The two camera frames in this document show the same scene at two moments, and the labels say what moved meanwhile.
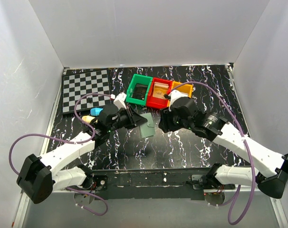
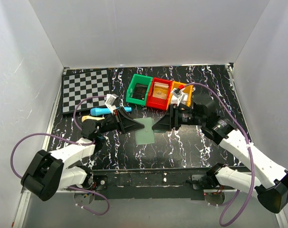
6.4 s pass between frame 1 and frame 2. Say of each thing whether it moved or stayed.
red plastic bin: stayed
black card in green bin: stayed
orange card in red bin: stayed
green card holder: moved
